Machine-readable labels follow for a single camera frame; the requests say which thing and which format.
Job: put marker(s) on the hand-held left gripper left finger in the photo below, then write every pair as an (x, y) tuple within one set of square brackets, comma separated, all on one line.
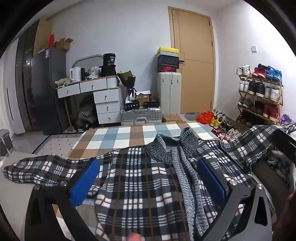
[(84, 180)]

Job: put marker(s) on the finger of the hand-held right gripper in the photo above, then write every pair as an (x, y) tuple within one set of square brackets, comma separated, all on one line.
[(269, 172)]

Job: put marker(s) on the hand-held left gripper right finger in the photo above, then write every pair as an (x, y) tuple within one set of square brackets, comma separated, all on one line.
[(211, 180)]

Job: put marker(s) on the plaid fleece jacket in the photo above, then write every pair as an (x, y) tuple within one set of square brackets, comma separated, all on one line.
[(138, 176)]

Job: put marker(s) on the pile of clothes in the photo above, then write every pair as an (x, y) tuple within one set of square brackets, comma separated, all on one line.
[(281, 162)]

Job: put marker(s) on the purple cloth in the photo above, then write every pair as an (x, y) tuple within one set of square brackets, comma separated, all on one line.
[(286, 119)]

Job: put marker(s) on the checkered blanket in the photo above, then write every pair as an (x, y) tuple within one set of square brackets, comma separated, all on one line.
[(104, 141)]

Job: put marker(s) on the dotted white floor mat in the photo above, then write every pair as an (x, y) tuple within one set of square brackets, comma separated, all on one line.
[(57, 143)]

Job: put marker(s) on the wooden shoe rack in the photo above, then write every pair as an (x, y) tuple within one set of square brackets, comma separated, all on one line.
[(282, 92)]

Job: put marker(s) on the pile of shoes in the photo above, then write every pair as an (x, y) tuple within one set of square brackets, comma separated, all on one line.
[(231, 134)]

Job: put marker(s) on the shoe rack with shoes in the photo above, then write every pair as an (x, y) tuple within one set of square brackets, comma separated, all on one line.
[(259, 88)]

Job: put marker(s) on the black bag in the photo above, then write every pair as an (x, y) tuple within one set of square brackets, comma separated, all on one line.
[(84, 118)]

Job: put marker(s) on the red plastic bag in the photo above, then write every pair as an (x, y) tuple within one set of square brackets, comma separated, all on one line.
[(205, 117)]

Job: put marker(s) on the grey door mat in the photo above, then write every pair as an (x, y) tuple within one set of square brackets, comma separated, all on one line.
[(192, 117)]

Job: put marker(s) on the flat brown box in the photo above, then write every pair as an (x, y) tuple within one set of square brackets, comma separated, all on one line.
[(172, 118)]

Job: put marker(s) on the silver hard suitcase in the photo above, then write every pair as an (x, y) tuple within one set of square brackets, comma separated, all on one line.
[(141, 114)]

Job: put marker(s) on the white desk with drawers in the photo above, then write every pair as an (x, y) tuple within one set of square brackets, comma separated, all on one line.
[(106, 96)]

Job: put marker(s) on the grey stool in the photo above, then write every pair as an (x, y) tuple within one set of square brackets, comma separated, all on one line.
[(5, 141)]

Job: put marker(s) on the grey refrigerator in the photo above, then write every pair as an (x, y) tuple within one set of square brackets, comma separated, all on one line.
[(48, 92)]

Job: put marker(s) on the white hard suitcase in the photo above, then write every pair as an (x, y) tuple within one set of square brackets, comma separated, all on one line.
[(168, 92)]

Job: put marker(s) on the wooden door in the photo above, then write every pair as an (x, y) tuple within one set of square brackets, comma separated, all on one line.
[(196, 81)]

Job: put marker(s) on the white electric kettle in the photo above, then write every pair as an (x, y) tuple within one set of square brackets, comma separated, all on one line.
[(75, 74)]

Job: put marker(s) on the dark wrapped flower bouquet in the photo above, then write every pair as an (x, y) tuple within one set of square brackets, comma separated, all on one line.
[(126, 80)]

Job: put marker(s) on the dark glass wardrobe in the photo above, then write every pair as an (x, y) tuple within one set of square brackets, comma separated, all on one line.
[(25, 81)]

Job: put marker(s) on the arched grey mirror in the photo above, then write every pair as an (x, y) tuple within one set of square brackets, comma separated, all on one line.
[(78, 60)]

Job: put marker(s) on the open cardboard box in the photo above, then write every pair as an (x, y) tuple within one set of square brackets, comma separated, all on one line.
[(63, 44)]

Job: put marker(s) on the yellow lid shoe box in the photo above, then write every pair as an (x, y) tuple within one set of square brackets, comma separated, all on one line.
[(167, 49)]

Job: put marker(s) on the red paper bag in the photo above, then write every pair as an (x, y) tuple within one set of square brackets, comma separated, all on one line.
[(51, 41)]

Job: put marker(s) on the white wall switch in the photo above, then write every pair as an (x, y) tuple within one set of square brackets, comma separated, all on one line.
[(253, 49)]

